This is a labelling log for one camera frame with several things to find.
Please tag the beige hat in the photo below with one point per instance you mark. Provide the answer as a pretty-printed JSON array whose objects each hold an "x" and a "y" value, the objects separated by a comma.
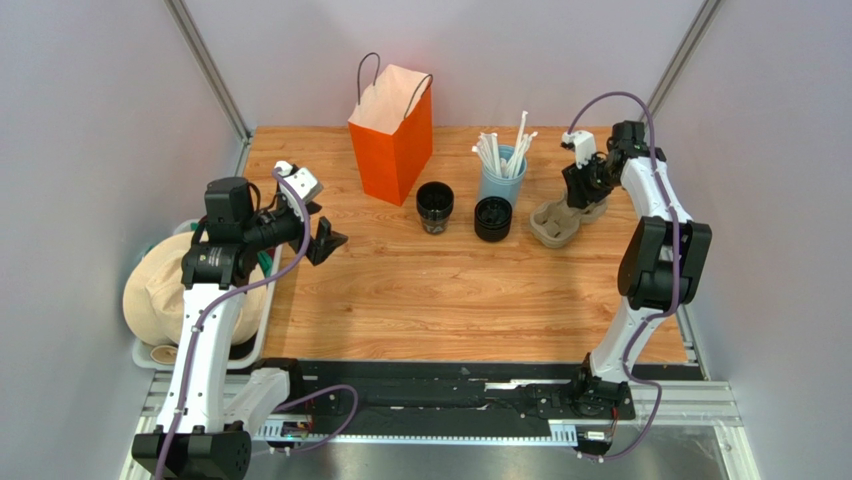
[{"x": 153, "y": 302}]

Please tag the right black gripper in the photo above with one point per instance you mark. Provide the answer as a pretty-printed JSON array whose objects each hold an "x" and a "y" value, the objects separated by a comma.
[{"x": 582, "y": 180}]

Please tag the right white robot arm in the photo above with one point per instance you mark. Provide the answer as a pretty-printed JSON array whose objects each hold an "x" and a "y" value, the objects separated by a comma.
[{"x": 662, "y": 265}]

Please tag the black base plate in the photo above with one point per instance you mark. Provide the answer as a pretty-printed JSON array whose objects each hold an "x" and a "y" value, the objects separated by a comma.
[{"x": 445, "y": 399}]

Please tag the white plastic tray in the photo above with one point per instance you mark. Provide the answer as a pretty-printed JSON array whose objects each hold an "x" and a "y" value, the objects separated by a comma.
[{"x": 162, "y": 357}]

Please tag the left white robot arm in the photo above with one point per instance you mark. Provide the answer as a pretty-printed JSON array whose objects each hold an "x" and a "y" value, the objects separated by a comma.
[{"x": 238, "y": 246}]

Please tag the black lid stack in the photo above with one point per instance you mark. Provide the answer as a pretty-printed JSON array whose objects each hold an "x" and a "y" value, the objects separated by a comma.
[{"x": 492, "y": 218}]

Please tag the pulp cup carrier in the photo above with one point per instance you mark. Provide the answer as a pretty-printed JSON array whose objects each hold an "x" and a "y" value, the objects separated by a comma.
[{"x": 555, "y": 223}]

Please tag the orange paper bag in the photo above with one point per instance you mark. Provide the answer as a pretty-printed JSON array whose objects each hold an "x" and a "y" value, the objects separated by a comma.
[{"x": 391, "y": 128}]

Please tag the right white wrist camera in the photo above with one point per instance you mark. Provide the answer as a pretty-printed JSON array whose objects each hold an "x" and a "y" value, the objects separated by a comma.
[{"x": 582, "y": 143}]

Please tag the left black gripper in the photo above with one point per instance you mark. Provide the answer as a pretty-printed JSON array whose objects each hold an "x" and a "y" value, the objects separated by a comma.
[{"x": 324, "y": 243}]

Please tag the light blue straw holder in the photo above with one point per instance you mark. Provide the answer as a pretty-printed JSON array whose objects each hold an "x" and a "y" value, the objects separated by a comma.
[{"x": 492, "y": 185}]

